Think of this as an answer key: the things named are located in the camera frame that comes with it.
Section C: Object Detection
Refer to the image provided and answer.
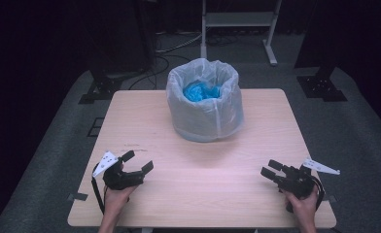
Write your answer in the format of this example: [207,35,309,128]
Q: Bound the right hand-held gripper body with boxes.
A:
[275,157,341,200]

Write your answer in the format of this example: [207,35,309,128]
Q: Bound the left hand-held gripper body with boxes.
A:
[91,150,146,191]

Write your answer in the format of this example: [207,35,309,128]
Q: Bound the bin with white plastic liner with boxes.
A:
[165,57,245,143]

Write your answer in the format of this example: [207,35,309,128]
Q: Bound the person's left hand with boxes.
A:
[103,185,138,222]

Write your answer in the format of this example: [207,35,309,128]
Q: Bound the person's right hand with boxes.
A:
[284,186,320,226]

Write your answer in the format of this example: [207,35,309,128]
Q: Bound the dark square floor hatch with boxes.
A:
[87,116,105,138]

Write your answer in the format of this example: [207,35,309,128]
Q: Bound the round grey trash bin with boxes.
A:
[173,124,245,144]

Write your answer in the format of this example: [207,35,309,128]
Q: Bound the black stand base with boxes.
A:
[78,68,123,105]
[296,66,348,103]

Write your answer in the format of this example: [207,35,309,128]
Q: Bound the crumpled blue plastic sheet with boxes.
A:
[182,81,223,103]

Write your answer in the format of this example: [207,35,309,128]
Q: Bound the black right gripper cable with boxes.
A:
[310,175,326,212]

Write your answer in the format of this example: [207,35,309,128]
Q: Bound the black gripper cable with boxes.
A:
[310,175,326,212]
[90,163,106,216]

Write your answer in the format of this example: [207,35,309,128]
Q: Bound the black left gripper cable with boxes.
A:
[90,163,106,216]

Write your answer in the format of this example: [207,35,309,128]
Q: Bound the black floor cable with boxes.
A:
[127,53,192,91]

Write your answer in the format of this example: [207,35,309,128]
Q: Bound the grey floor cable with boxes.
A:
[155,31,203,54]

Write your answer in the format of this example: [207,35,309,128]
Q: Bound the white metal stand frame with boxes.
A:
[200,0,284,67]

